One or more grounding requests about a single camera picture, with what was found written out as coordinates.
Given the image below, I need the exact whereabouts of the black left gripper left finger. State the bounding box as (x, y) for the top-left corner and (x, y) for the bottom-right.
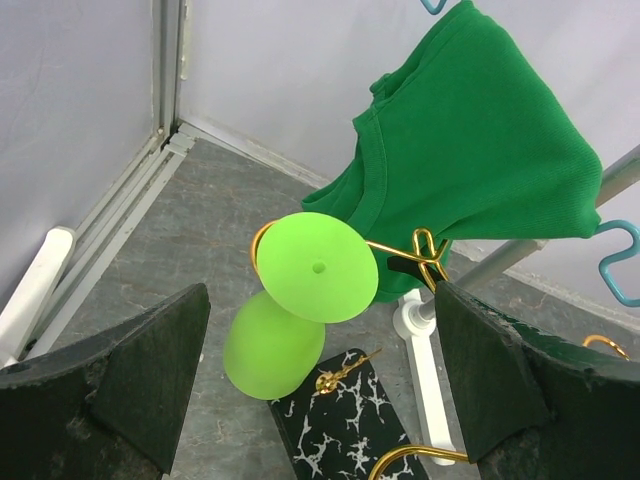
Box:
(1, 283), (211, 479)

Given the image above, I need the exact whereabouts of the lime green wine glass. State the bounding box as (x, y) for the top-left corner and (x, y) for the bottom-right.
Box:
(223, 212), (379, 401)

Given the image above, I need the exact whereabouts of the gold wine glass rack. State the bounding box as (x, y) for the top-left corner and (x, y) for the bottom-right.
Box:
(249, 219), (632, 480)

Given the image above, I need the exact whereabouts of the teal wire clothes hanger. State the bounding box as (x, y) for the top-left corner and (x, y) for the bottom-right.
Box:
(418, 0), (640, 307)

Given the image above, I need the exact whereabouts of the green cloth on hanger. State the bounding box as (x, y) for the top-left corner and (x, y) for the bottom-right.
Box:
(300, 0), (604, 304)

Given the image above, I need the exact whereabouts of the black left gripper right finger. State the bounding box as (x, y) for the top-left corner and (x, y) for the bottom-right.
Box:
(435, 282), (639, 479)

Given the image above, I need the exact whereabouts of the silver white clothes rail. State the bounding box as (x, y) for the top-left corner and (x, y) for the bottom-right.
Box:
(0, 144), (640, 467)

